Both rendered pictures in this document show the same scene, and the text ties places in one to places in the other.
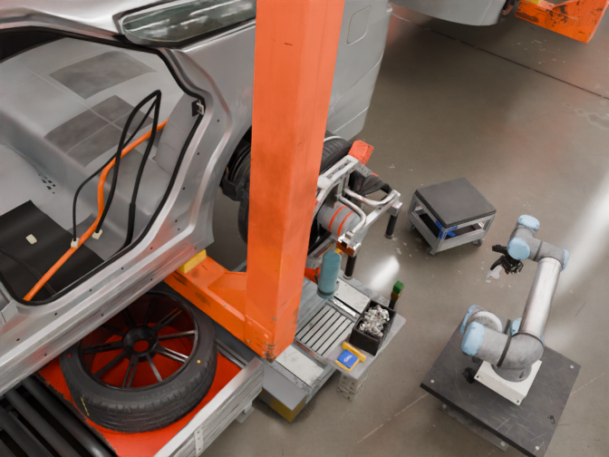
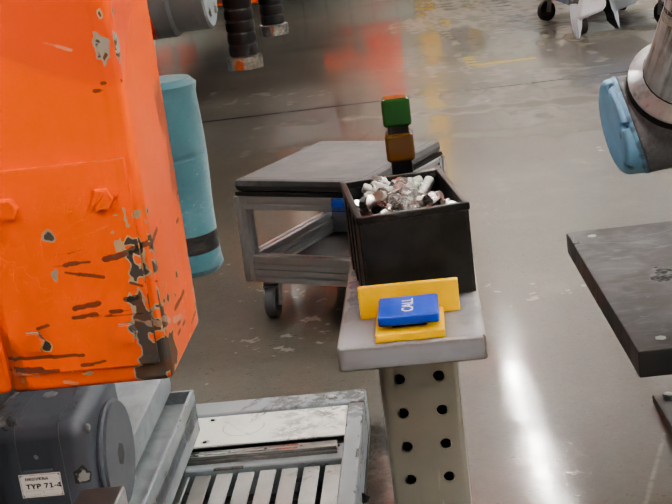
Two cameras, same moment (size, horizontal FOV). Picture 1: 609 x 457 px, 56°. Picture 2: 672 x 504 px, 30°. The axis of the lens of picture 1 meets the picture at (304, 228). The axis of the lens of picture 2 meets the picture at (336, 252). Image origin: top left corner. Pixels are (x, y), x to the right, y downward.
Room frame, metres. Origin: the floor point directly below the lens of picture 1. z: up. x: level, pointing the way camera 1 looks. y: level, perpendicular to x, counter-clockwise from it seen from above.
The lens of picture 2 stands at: (0.22, 0.42, 0.95)
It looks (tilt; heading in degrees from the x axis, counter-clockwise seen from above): 16 degrees down; 333
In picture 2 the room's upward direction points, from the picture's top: 7 degrees counter-clockwise
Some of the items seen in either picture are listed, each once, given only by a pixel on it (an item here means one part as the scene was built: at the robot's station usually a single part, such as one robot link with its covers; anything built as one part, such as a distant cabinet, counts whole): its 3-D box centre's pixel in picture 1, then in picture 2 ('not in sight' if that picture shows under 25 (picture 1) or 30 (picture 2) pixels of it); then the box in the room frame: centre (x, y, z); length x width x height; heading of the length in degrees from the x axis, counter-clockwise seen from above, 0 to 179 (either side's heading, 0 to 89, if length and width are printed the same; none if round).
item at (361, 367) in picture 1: (367, 339); (411, 293); (1.54, -0.36, 0.44); 0.43 x 0.17 x 0.03; 147
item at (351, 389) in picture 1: (355, 369); (429, 460); (1.51, -0.34, 0.21); 0.10 x 0.10 x 0.42; 57
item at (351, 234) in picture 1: (345, 209); not in sight; (1.76, -0.16, 1.03); 0.19 x 0.18 x 0.11; 57
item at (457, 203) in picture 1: (449, 218); (349, 228); (2.74, -0.92, 0.17); 0.43 x 0.36 x 0.34; 121
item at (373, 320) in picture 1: (372, 326); (405, 229); (1.56, -0.37, 0.51); 0.20 x 0.14 x 0.13; 156
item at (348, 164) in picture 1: (330, 214); not in sight; (1.91, -0.11, 0.85); 0.54 x 0.07 x 0.54; 147
